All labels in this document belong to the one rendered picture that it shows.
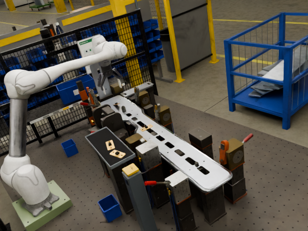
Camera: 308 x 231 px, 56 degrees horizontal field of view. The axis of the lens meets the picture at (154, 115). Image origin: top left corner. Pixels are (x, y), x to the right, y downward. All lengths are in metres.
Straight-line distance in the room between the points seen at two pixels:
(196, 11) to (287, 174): 3.69
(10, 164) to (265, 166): 1.60
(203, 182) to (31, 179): 1.01
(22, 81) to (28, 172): 0.53
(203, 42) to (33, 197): 4.11
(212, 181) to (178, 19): 3.69
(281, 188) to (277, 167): 0.18
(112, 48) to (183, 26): 3.06
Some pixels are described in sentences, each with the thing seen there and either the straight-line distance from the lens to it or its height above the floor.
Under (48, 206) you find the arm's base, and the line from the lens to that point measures 1.96.
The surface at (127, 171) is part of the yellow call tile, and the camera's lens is 1.35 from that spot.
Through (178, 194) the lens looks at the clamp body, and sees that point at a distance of 1.42.
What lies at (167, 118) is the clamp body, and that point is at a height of 0.97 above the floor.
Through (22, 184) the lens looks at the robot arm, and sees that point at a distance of 1.91.
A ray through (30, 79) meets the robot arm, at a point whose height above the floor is 1.50.
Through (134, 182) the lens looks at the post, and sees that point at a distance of 1.36.
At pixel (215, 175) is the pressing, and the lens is 1.48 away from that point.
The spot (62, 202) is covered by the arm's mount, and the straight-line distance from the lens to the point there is 1.99.
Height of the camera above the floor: 1.99
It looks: 29 degrees down
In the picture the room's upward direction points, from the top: 13 degrees counter-clockwise
